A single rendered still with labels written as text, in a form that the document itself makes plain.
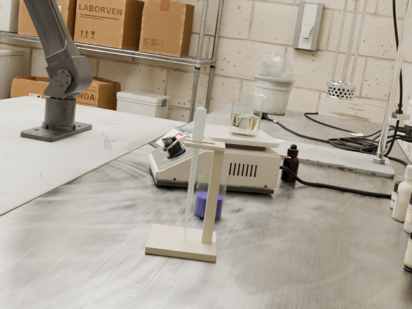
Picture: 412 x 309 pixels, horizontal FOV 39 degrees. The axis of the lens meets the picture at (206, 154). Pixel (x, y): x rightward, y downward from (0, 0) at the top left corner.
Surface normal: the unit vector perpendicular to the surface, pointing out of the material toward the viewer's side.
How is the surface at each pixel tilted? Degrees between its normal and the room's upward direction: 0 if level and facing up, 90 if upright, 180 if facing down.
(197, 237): 0
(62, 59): 88
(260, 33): 90
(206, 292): 0
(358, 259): 0
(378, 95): 90
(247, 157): 90
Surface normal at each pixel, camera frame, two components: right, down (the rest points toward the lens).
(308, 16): -0.22, 0.18
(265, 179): 0.18, 0.23
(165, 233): 0.13, -0.97
